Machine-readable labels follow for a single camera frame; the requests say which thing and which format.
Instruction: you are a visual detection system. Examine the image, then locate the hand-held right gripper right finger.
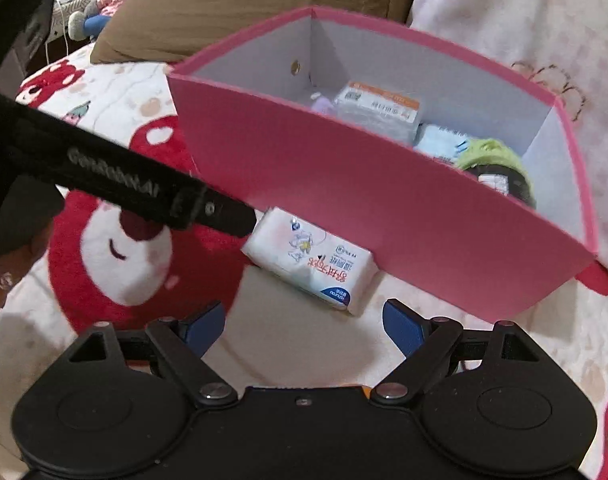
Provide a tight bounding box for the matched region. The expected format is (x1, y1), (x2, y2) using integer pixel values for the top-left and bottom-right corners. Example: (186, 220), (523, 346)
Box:
(370, 298), (542, 406)

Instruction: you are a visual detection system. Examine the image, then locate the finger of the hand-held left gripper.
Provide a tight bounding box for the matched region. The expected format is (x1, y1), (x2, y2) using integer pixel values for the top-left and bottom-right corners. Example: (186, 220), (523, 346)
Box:
(170, 184), (259, 239)

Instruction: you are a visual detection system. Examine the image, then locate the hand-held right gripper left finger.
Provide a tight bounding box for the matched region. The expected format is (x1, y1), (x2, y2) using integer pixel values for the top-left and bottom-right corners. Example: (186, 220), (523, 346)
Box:
(66, 301), (239, 406)

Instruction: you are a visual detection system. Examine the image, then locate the white tissue pack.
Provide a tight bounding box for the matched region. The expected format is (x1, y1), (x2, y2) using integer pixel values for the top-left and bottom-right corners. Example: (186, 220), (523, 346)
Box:
(240, 206), (381, 317)

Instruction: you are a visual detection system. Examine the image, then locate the pink cardboard box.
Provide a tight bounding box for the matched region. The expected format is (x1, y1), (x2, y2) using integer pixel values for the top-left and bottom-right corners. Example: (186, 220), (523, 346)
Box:
(166, 6), (599, 322)

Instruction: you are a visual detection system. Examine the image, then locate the blue wet wipes pack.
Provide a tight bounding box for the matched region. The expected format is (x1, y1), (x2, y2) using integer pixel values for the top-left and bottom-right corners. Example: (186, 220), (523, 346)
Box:
(413, 124), (471, 167)

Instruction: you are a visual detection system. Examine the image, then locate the clear plastic box orange label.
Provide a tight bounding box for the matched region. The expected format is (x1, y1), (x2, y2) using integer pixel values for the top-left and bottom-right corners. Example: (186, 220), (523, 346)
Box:
(333, 81), (425, 147)

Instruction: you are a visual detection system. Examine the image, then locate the green yarn skein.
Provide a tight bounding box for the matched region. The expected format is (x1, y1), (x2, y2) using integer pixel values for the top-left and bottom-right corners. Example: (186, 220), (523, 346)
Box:
(455, 138), (539, 209)

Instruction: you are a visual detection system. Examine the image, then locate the person's left hand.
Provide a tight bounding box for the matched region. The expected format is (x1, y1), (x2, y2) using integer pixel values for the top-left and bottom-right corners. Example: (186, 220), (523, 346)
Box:
(0, 220), (53, 317)

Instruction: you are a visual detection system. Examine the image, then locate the bear printed blanket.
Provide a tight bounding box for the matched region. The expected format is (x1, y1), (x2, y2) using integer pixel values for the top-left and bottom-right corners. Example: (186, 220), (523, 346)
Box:
(0, 42), (608, 480)

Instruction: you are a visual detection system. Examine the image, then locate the brown pillow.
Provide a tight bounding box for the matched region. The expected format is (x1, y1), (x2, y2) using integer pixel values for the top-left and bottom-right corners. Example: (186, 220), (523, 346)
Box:
(90, 0), (422, 65)

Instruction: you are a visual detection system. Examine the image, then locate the white cable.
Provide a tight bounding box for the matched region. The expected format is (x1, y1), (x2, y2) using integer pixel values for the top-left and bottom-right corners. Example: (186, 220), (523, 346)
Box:
(46, 0), (69, 61)

